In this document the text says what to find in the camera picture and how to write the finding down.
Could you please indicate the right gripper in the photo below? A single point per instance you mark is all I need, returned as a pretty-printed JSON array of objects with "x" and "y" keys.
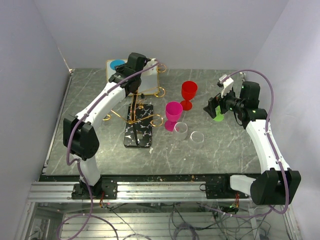
[{"x": 214, "y": 102}]

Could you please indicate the red plastic wine glass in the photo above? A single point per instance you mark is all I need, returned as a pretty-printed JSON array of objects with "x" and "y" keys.
[{"x": 188, "y": 92}]

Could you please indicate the gold wine glass rack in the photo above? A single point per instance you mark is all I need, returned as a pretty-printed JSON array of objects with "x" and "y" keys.
[{"x": 140, "y": 119}]

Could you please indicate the blue plastic wine glass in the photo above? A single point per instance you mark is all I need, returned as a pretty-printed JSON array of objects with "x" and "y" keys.
[{"x": 117, "y": 62}]

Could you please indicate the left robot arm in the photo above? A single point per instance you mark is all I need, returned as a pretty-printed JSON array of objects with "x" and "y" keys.
[{"x": 79, "y": 131}]

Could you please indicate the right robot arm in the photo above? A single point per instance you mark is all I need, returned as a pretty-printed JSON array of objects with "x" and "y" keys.
[{"x": 277, "y": 183}]

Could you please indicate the green plastic wine glass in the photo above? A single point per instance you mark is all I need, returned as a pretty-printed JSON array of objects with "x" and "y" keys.
[{"x": 219, "y": 116}]

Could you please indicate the pink plastic wine glass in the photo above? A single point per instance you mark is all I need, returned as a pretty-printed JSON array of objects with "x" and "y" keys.
[{"x": 173, "y": 112}]

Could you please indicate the clear glass cup right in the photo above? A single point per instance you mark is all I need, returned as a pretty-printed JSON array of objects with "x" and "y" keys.
[{"x": 196, "y": 139}]

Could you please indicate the clear glass cup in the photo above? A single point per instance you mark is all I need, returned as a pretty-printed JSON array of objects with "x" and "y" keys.
[
  {"x": 196, "y": 139},
  {"x": 180, "y": 131}
]

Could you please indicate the clear glass cup left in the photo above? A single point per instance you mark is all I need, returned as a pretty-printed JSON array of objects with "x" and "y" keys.
[{"x": 180, "y": 131}]

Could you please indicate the gold framed mirror tray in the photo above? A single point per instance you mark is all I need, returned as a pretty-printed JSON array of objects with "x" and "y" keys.
[{"x": 149, "y": 84}]

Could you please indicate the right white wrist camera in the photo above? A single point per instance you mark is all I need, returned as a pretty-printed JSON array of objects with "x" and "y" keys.
[{"x": 226, "y": 84}]

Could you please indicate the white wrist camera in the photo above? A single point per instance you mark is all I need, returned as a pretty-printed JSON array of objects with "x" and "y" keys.
[
  {"x": 226, "y": 84},
  {"x": 150, "y": 68}
]

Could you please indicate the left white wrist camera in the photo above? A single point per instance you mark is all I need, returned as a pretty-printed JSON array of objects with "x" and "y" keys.
[{"x": 150, "y": 68}]

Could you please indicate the aluminium mounting rail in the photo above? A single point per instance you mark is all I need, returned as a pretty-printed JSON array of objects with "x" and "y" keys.
[{"x": 158, "y": 191}]

